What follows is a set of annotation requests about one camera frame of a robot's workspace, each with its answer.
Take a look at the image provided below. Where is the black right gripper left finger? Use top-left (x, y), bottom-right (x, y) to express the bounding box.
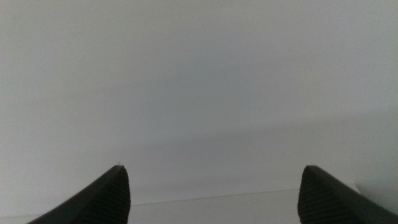
top-left (27, 164), bottom-right (131, 224)

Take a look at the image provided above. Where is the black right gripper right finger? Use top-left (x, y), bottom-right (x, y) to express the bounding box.
top-left (297, 165), bottom-right (398, 224)

